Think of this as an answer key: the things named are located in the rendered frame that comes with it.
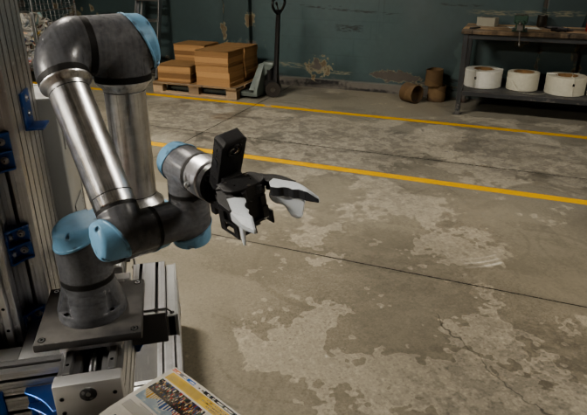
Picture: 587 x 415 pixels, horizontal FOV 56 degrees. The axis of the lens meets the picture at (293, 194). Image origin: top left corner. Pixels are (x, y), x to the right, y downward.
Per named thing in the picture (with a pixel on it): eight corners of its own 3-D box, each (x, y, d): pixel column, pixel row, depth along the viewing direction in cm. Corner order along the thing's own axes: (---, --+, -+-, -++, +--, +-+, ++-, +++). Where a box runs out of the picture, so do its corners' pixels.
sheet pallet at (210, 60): (265, 86, 733) (264, 43, 710) (236, 100, 662) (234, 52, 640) (187, 80, 774) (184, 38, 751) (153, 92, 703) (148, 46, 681)
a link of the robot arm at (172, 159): (192, 176, 108) (189, 134, 105) (222, 193, 100) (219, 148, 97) (155, 185, 103) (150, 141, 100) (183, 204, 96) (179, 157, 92)
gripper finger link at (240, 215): (261, 259, 77) (252, 227, 85) (256, 224, 74) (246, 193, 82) (239, 264, 76) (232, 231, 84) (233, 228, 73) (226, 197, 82)
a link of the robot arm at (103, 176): (12, 4, 97) (110, 254, 88) (74, 2, 104) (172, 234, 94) (9, 44, 107) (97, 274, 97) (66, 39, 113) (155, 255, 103)
